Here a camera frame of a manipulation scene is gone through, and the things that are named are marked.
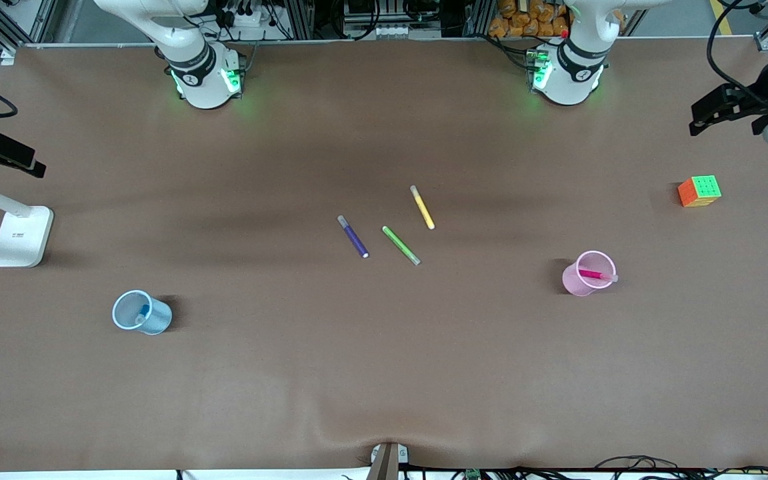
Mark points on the blue marker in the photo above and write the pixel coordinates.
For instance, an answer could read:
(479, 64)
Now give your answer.
(142, 315)

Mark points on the pink marker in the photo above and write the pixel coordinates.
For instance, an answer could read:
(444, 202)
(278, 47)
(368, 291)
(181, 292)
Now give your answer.
(594, 274)

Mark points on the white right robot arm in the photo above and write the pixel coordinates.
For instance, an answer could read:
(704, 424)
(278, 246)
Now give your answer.
(204, 86)

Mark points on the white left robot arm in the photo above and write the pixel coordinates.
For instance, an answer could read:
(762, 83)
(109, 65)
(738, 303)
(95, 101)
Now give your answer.
(570, 80)

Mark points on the white lamp stand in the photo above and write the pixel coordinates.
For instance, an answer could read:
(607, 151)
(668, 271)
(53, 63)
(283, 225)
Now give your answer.
(20, 236)

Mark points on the colourful puzzle cube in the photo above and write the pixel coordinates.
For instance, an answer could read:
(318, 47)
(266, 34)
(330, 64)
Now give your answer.
(700, 192)

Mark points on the light blue mesh cup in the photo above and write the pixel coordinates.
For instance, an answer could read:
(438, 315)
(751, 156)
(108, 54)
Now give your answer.
(159, 321)

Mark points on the orange snack bags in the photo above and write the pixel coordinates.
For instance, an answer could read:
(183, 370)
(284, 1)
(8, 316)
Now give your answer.
(517, 20)

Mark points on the pink mesh cup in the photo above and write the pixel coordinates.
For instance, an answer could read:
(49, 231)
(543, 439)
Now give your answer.
(574, 283)

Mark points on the white power strip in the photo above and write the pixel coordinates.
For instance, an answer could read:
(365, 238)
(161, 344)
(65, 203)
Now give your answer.
(247, 18)

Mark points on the yellow marker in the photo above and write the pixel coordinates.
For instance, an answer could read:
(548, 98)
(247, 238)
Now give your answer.
(422, 208)

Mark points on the white terminal block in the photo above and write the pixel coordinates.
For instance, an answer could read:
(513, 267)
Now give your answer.
(394, 30)

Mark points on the purple marker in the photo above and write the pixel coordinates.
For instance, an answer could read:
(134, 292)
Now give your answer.
(354, 238)

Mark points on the green marker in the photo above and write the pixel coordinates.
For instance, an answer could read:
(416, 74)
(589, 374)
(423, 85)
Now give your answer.
(399, 244)

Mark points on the small green circuit board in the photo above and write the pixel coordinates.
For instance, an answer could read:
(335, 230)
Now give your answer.
(472, 474)

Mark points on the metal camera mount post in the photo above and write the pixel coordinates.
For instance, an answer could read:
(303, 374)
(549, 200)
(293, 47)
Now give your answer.
(387, 463)

